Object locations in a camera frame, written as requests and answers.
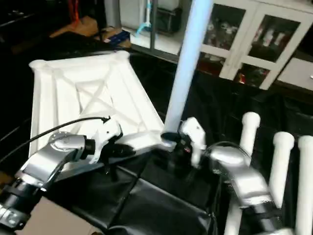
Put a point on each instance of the white plastic table top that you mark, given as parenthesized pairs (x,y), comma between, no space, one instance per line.
(98,93)

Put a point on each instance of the white plastic table leg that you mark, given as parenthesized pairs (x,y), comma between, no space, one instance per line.
(247,137)
(188,63)
(282,161)
(305,186)

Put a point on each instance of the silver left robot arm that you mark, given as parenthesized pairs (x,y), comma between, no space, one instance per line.
(44,164)

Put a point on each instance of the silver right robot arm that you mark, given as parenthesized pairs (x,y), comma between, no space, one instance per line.
(239,176)

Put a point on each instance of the black work mat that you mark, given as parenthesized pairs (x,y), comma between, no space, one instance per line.
(161,200)

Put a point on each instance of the brown cardboard box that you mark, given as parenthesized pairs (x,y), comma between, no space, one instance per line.
(116,37)

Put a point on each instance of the grey metal pole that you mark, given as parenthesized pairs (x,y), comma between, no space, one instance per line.
(153,24)

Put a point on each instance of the light blue mop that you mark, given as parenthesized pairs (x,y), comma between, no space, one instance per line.
(144,22)

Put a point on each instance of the white glass door cabinet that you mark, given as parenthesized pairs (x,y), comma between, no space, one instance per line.
(254,39)

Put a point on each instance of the white appliance cabinet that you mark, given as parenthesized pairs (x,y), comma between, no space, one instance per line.
(137,12)

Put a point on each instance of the white drawer unit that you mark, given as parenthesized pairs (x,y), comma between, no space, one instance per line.
(298,73)

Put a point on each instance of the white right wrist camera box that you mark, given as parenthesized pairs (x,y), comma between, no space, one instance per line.
(193,137)

